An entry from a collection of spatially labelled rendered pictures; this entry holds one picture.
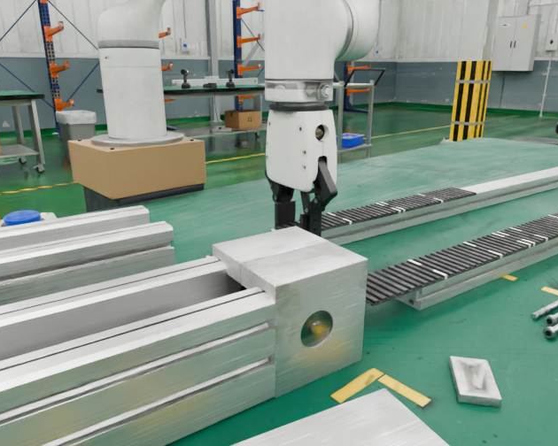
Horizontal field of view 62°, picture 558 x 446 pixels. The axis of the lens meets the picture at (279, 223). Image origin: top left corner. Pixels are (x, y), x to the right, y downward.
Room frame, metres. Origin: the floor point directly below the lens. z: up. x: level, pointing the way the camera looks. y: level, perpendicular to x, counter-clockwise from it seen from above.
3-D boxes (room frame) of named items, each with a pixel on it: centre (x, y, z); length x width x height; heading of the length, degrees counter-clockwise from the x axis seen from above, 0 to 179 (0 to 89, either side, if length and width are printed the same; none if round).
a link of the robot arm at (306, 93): (0.60, -0.03, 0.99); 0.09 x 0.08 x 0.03; 34
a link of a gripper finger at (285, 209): (0.64, 0.00, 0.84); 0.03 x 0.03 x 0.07; 34
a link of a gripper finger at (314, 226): (0.57, -0.05, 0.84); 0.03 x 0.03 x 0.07; 34
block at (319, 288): (0.37, 0.00, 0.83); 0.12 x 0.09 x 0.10; 34
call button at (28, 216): (0.54, 0.31, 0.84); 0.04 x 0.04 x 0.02
